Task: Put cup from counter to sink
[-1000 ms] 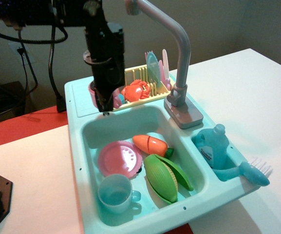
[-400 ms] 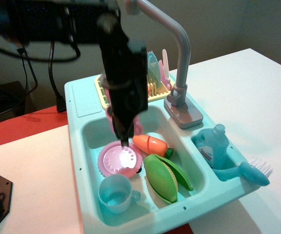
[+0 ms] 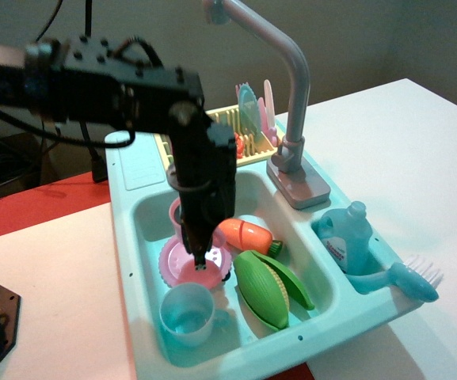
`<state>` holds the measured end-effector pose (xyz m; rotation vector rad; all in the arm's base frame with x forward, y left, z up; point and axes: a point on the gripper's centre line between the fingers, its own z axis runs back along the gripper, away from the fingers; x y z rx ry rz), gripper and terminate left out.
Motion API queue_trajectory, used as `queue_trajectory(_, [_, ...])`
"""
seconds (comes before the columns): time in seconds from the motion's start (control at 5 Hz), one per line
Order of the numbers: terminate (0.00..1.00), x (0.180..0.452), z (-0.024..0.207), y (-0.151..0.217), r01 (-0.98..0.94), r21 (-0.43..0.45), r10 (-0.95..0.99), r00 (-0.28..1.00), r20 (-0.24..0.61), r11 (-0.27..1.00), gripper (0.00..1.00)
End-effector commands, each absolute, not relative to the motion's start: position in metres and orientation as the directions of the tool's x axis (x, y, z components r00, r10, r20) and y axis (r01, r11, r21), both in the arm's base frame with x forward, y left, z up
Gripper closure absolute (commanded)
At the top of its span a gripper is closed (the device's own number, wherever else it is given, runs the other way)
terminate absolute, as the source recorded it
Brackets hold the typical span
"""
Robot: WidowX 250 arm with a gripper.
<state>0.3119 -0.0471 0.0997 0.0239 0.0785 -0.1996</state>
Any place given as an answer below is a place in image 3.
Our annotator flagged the yellow dish rack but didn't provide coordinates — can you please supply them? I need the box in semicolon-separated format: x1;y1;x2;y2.
154;105;277;169

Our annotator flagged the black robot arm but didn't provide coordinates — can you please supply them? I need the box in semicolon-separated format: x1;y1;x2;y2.
0;36;237;270

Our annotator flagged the blue toy dish brush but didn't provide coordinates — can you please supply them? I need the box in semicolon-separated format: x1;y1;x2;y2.
346;256;444;303

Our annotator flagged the blue toy soap bottle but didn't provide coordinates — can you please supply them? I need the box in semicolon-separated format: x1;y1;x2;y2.
316;201;372;276

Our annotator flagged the teal toy sink unit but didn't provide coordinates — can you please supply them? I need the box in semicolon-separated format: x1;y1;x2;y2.
107;134;418;379

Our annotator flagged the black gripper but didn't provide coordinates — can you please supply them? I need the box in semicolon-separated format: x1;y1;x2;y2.
167;101;237;271

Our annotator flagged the green toy corn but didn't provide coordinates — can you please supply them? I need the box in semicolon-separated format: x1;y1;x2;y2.
234;250;314;330

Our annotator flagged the orange toy crab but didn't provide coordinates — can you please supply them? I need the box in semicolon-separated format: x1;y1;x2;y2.
234;133;246;159

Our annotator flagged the light blue toy cup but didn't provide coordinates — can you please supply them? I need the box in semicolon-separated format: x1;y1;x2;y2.
159;283;230;348

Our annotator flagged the pink toy cup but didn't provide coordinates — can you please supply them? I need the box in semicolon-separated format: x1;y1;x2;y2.
169;197;226;247

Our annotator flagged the orange toy carrot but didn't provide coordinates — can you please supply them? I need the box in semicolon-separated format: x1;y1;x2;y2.
218;218;284;257

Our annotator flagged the blue plate in rack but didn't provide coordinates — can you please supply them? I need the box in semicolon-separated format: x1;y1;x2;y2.
236;83;261;135

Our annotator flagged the pink utensil in rack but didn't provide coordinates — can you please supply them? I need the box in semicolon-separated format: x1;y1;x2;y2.
264;79;279;147

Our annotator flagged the pink toy plate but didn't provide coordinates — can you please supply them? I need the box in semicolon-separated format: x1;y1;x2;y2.
158;236;232;289

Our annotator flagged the grey toy faucet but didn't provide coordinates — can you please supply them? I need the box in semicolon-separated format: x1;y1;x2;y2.
202;1;330;210

